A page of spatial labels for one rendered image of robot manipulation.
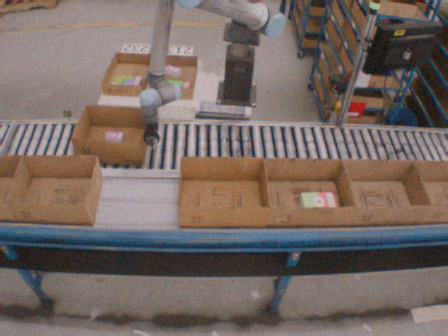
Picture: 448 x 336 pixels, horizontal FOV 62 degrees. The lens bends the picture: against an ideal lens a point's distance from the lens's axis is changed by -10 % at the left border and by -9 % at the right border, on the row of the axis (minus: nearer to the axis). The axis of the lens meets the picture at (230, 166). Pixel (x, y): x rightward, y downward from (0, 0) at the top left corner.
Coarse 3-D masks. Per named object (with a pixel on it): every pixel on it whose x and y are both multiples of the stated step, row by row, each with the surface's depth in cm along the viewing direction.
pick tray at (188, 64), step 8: (168, 56) 283; (176, 56) 283; (184, 56) 283; (192, 56) 283; (168, 64) 288; (176, 64) 288; (184, 64) 288; (192, 64) 288; (184, 72) 284; (192, 72) 285; (176, 80) 277; (184, 80) 278; (192, 80) 278; (184, 88) 258; (192, 88) 258; (184, 96) 263; (192, 96) 263
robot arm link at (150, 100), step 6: (144, 90) 203; (150, 90) 203; (156, 90) 205; (144, 96) 200; (150, 96) 200; (156, 96) 201; (144, 102) 200; (150, 102) 200; (156, 102) 203; (144, 108) 203; (150, 108) 203; (156, 108) 206; (144, 114) 206; (150, 114) 206; (156, 114) 208
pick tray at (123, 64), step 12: (120, 60) 287; (132, 60) 287; (144, 60) 287; (108, 72) 270; (120, 72) 281; (132, 72) 281; (144, 72) 282; (108, 84) 257; (120, 84) 257; (144, 84) 263; (120, 96) 264; (132, 96) 264
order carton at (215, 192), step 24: (192, 168) 197; (216, 168) 198; (240, 168) 198; (264, 168) 190; (192, 192) 197; (216, 192) 199; (240, 192) 199; (264, 192) 189; (192, 216) 177; (216, 216) 177; (240, 216) 178; (264, 216) 179
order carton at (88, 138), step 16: (96, 112) 235; (112, 112) 235; (128, 112) 235; (80, 128) 226; (96, 128) 242; (112, 128) 242; (128, 128) 243; (144, 128) 221; (80, 144) 215; (96, 144) 214; (112, 144) 213; (128, 144) 213; (144, 144) 224; (112, 160) 223; (128, 160) 223; (144, 160) 227
